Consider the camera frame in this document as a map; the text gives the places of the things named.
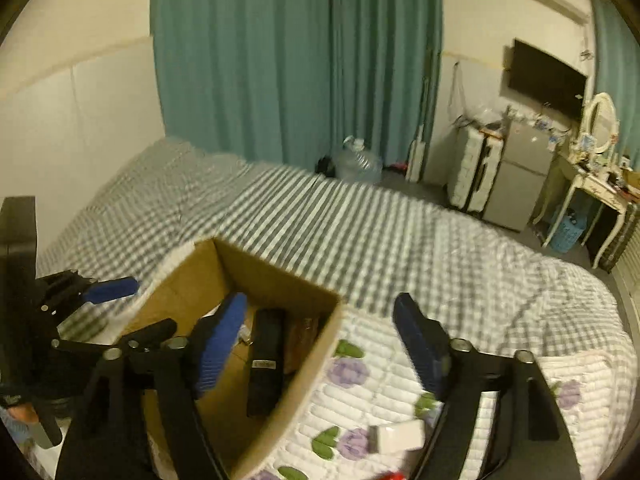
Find white oval vanity mirror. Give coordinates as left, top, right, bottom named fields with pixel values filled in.
left=577, top=92, right=619, bottom=157

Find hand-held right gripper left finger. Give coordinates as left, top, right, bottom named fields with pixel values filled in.
left=55, top=292, right=249, bottom=480

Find wide teal curtain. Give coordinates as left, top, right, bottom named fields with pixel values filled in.
left=150, top=0, right=445, bottom=175

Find white floral quilt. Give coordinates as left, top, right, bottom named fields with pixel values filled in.
left=150, top=305, right=628, bottom=480

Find blue plastic basket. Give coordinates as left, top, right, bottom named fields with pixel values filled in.
left=549, top=209, right=585, bottom=254

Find clear plastic bags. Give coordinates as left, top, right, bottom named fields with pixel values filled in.
left=452, top=106, right=505, bottom=134

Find clear water jug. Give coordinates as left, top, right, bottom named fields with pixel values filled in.
left=334, top=136, right=384, bottom=185

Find grey checked bed sheet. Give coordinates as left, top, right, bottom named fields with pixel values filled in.
left=37, top=137, right=627, bottom=361

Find white suitcase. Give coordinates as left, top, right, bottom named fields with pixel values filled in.
left=446, top=123, right=507, bottom=214

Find brown packet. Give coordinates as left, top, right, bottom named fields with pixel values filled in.
left=289, top=313, right=322, bottom=361

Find black remote control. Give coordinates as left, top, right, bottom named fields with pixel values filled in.
left=246, top=308, right=287, bottom=418

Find narrow teal curtain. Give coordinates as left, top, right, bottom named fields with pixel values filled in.
left=590, top=0, right=640, bottom=157

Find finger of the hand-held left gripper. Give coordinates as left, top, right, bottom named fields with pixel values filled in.
left=37, top=270, right=141, bottom=311
left=52, top=318, right=179, bottom=357

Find grey mini fridge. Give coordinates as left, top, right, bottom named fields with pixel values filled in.
left=482, top=119, right=560, bottom=234

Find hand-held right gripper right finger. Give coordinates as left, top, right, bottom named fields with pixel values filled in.
left=392, top=292, right=584, bottom=480

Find brown cardboard box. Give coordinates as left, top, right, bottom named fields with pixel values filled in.
left=116, top=236, right=346, bottom=480

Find dark striped suitcase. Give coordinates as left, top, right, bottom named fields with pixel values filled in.
left=586, top=203, right=640, bottom=275

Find white vanity table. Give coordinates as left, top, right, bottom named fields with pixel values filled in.
left=542, top=152, right=637, bottom=269

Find small white box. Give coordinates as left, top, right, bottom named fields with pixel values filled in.
left=369, top=420, right=426, bottom=455

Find black wall television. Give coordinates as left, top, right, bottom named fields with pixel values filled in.
left=503, top=38, right=589, bottom=123

